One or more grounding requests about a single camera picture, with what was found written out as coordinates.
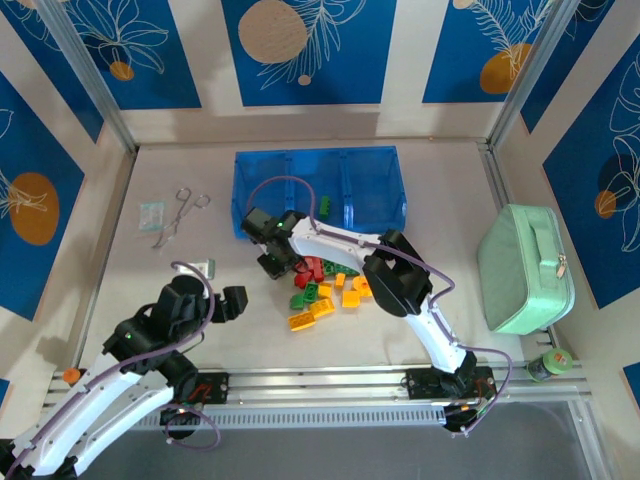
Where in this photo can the metal forceps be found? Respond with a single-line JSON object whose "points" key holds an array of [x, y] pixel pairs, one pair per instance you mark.
{"points": [[176, 216]]}

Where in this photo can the long yellow lego brick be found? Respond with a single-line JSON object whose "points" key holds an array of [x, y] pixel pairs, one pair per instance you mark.
{"points": [[302, 322]]}

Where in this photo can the clear plastic packet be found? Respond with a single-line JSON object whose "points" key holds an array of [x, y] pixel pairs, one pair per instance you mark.
{"points": [[151, 216]]}

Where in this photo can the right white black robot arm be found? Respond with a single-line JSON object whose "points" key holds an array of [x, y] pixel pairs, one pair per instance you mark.
{"points": [[330, 242]]}

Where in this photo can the mint green zip case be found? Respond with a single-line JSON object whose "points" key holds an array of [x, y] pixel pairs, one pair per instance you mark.
{"points": [[520, 280]]}

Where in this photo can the green tape roll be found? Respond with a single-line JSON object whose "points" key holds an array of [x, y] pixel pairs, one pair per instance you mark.
{"points": [[550, 364]]}

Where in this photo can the long green lego brick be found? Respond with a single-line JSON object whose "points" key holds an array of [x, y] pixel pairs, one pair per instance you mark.
{"points": [[325, 205]]}

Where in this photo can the blue three-compartment plastic bin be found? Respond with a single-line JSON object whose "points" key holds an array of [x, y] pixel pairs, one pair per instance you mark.
{"points": [[370, 180]]}

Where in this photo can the aluminium frame post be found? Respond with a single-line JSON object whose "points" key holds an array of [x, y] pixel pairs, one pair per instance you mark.
{"points": [[85, 65], [535, 65]]}

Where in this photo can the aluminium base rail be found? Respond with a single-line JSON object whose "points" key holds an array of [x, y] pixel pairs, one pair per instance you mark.
{"points": [[320, 385]]}

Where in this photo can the small orange knob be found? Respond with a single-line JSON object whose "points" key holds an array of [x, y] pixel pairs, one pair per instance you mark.
{"points": [[72, 375]]}

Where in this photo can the blue floral wall panel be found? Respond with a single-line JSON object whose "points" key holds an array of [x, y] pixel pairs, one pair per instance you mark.
{"points": [[350, 75], [55, 75], [450, 50], [570, 55], [150, 75], [30, 260], [590, 225]]}

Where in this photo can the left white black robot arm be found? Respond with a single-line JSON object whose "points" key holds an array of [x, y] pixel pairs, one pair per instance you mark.
{"points": [[100, 402]]}

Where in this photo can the red lego brick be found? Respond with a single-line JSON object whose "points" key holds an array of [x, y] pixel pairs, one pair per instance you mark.
{"points": [[318, 275], [312, 263], [300, 279]]}

